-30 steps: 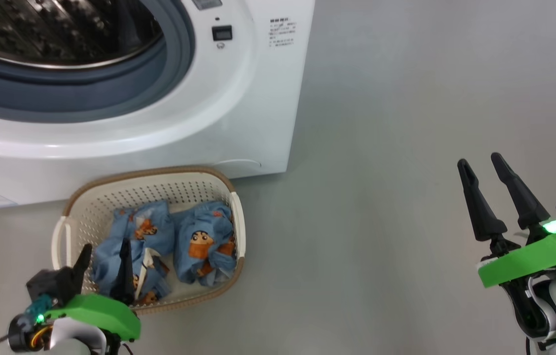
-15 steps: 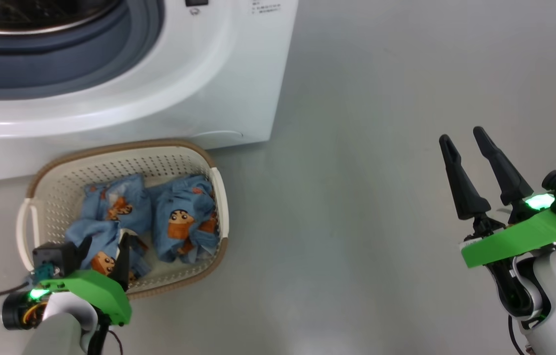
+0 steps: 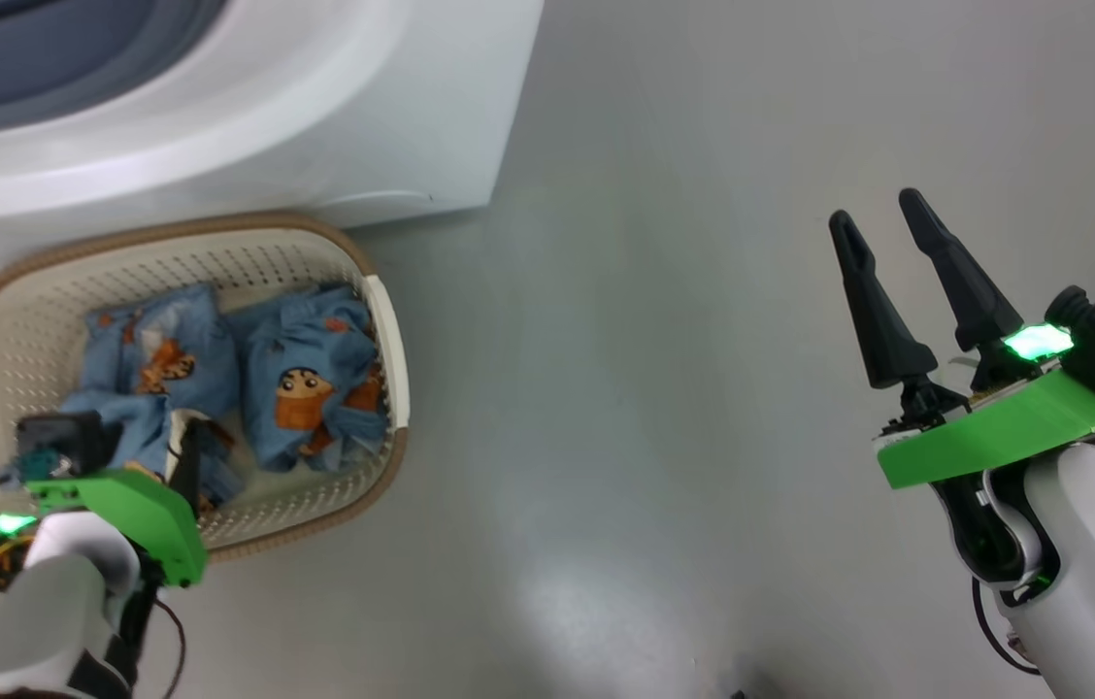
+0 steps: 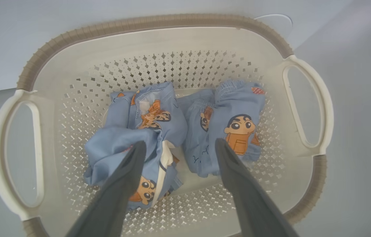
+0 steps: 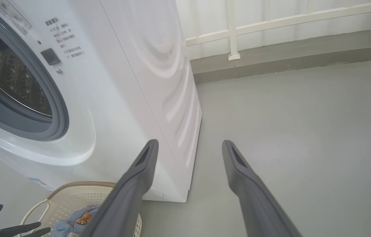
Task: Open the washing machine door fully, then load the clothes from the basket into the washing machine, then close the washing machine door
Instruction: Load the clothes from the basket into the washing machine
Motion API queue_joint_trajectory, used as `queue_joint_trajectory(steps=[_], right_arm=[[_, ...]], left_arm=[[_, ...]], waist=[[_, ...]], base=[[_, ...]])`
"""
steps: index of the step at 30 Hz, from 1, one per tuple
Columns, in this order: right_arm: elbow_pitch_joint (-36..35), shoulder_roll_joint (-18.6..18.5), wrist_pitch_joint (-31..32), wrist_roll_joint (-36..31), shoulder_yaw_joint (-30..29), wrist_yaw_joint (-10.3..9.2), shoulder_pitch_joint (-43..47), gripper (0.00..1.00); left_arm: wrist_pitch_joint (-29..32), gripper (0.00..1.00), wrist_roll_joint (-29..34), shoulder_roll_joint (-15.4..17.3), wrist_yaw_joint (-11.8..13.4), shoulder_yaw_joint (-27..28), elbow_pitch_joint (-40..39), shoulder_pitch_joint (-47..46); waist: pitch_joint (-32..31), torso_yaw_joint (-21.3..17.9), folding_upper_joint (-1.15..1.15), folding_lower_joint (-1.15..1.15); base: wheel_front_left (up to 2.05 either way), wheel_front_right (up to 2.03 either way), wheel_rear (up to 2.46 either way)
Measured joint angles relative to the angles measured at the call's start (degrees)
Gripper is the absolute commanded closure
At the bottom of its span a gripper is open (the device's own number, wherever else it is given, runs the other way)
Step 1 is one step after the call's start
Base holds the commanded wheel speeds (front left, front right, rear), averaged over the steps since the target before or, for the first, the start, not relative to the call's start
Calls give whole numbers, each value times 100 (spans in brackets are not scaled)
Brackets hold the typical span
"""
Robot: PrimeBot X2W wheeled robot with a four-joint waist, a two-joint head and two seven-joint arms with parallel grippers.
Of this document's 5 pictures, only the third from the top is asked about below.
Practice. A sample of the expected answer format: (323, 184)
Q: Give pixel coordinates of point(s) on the teal left camera connector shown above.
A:
(38, 464)

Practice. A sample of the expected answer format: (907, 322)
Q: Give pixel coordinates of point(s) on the blue cartoon print garment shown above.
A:
(315, 349)

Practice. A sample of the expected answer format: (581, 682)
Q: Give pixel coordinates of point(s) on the round white filter cover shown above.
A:
(373, 199)

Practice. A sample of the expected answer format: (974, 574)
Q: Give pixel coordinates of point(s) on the white washing machine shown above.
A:
(315, 97)

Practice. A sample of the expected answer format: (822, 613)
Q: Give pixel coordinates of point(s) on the cream laundry basket brown rim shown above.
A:
(33, 320)

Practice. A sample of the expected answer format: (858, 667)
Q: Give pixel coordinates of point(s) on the grey rubber door gasket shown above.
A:
(72, 58)

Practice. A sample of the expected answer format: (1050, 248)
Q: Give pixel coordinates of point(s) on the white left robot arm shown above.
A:
(43, 612)

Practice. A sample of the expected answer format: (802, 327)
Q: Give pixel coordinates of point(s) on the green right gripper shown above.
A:
(994, 437)

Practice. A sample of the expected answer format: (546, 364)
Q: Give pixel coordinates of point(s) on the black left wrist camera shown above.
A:
(67, 437)

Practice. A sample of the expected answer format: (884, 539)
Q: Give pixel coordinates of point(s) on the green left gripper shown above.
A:
(149, 515)

